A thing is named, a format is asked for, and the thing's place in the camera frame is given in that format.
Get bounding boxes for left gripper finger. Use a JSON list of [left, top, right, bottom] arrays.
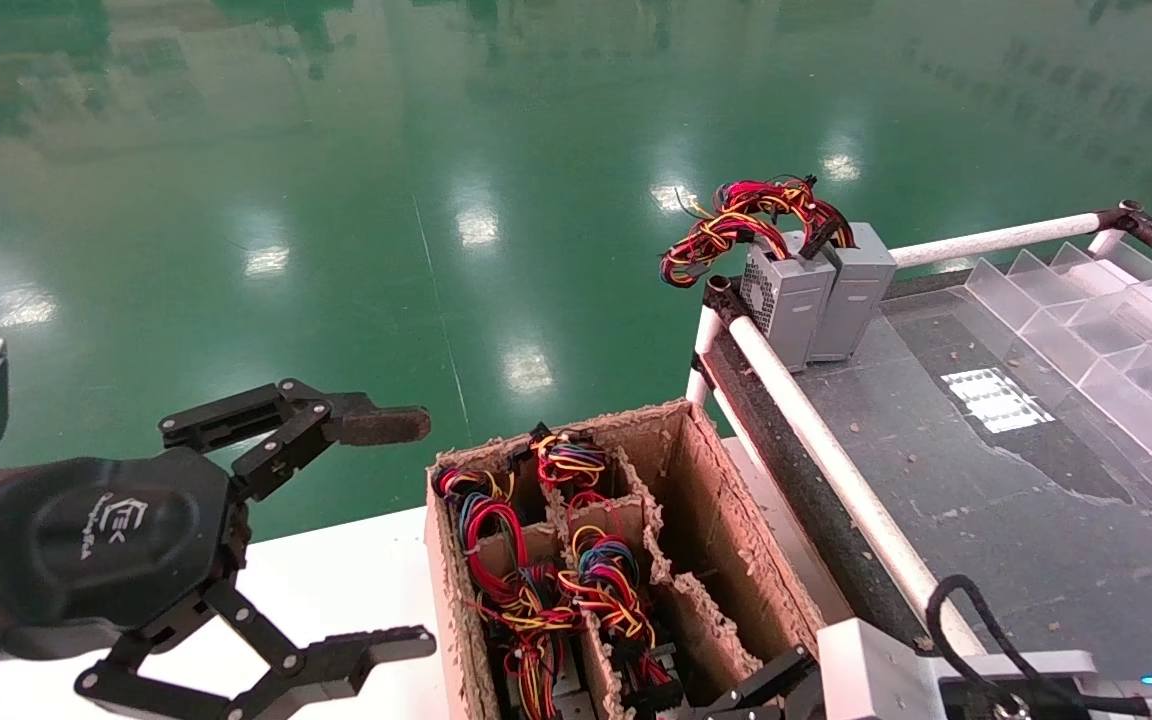
[[74, 582, 438, 720], [158, 378, 434, 503]]

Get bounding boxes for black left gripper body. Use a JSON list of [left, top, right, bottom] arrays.
[[0, 447, 251, 641]]

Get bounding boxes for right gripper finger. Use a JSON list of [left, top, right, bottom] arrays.
[[656, 700, 819, 720], [724, 645, 824, 715]]

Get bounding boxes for brown cardboard divider box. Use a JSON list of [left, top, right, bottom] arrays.
[[424, 398, 857, 720]]

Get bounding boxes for black pipe joint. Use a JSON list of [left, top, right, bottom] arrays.
[[703, 276, 753, 324], [1094, 200, 1152, 248]]

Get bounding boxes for clear acrylic divider tray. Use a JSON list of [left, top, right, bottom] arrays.
[[964, 238, 1152, 546]]

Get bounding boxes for grey power supply with wires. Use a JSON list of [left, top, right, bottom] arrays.
[[558, 490, 659, 643], [526, 425, 610, 493], [471, 560, 587, 720], [798, 185, 898, 363], [661, 175, 837, 373], [606, 635, 689, 720]]

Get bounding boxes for colourful wire bundle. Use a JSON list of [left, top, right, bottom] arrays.
[[434, 462, 532, 601]]

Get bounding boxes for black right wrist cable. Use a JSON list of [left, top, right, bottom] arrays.
[[924, 574, 1152, 719]]

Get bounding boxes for long white pipe rail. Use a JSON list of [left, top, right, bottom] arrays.
[[706, 282, 989, 663]]

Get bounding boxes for short white pipe post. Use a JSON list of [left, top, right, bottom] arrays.
[[686, 300, 729, 407]]

